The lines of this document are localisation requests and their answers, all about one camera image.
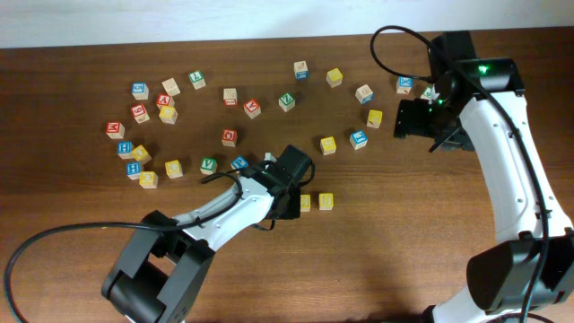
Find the yellow S block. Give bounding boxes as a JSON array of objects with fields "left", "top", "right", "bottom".
[
  {"left": 300, "top": 195, "right": 311, "bottom": 212},
  {"left": 318, "top": 193, "right": 334, "bottom": 211}
]

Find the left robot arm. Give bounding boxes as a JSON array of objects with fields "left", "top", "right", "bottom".
[{"left": 101, "top": 145, "right": 315, "bottom": 323}]

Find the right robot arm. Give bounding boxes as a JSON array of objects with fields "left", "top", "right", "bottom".
[{"left": 394, "top": 31, "right": 573, "bottom": 322}]

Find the green J block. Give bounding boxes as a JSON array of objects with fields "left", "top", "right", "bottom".
[{"left": 421, "top": 86, "right": 437, "bottom": 100}]

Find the blue P block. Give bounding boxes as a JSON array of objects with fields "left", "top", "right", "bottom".
[{"left": 230, "top": 155, "right": 249, "bottom": 170}]

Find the blue X block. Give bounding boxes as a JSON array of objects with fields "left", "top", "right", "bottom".
[{"left": 396, "top": 76, "right": 413, "bottom": 94}]

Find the yellow umbrella block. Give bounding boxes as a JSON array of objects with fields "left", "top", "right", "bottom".
[{"left": 320, "top": 136, "right": 337, "bottom": 155}]

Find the yellow block pencil side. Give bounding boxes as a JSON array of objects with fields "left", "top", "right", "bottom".
[{"left": 367, "top": 109, "right": 383, "bottom": 128}]

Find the red Q block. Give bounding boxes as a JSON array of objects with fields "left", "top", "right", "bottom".
[{"left": 222, "top": 129, "right": 238, "bottom": 147}]

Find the green Z block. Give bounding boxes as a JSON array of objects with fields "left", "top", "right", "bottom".
[{"left": 278, "top": 92, "right": 296, "bottom": 112}]

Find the red A block centre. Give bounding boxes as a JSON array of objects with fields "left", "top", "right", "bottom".
[{"left": 243, "top": 99, "right": 262, "bottom": 119}]

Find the red a block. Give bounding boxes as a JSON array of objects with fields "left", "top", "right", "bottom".
[
  {"left": 243, "top": 99, "right": 262, "bottom": 119},
  {"left": 156, "top": 93, "right": 175, "bottom": 109}
]

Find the green V block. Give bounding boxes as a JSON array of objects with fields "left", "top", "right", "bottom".
[{"left": 200, "top": 157, "right": 218, "bottom": 175}]

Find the blue D block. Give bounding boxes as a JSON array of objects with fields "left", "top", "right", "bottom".
[{"left": 355, "top": 84, "right": 374, "bottom": 104}]

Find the blue I block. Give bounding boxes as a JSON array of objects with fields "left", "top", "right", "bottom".
[{"left": 350, "top": 130, "right": 368, "bottom": 150}]

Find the red side plain block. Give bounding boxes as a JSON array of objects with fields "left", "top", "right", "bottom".
[{"left": 223, "top": 88, "right": 238, "bottom": 106}]

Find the blue side block far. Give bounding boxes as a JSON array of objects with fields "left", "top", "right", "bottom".
[{"left": 293, "top": 61, "right": 309, "bottom": 80}]

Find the yellow C block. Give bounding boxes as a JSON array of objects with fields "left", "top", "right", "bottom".
[{"left": 165, "top": 160, "right": 183, "bottom": 179}]

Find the yellow top block far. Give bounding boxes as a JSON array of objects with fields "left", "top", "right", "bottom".
[{"left": 326, "top": 68, "right": 344, "bottom": 88}]

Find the yellow block upper left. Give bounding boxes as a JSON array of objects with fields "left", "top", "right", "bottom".
[{"left": 159, "top": 106, "right": 178, "bottom": 125}]

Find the green L block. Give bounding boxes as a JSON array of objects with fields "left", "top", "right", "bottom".
[{"left": 188, "top": 70, "right": 206, "bottom": 90}]

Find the yellow O block lower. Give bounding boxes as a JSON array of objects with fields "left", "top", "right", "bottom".
[{"left": 139, "top": 171, "right": 159, "bottom": 189}]

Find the yellow o block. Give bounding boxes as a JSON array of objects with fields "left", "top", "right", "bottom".
[
  {"left": 131, "top": 145, "right": 152, "bottom": 165},
  {"left": 139, "top": 171, "right": 159, "bottom": 189}
]

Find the red A block left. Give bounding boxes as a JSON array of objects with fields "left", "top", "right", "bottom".
[{"left": 156, "top": 93, "right": 175, "bottom": 109}]

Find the plain wooden block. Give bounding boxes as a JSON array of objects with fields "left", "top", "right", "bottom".
[{"left": 161, "top": 78, "right": 180, "bottom": 96}]

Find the yellow O block upper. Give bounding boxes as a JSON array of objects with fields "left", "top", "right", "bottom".
[{"left": 131, "top": 145, "right": 152, "bottom": 165}]

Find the blue plus block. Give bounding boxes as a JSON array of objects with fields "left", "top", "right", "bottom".
[{"left": 126, "top": 161, "right": 144, "bottom": 180}]

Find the red 6 block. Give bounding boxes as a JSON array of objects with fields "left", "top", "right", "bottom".
[{"left": 130, "top": 104, "right": 150, "bottom": 124}]

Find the blue H block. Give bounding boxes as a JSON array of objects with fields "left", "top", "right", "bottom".
[{"left": 117, "top": 141, "right": 134, "bottom": 160}]

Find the blue S block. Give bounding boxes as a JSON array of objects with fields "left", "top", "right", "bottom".
[{"left": 131, "top": 83, "right": 149, "bottom": 100}]

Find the red M block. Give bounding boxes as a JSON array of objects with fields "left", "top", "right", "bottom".
[{"left": 105, "top": 122, "right": 125, "bottom": 139}]

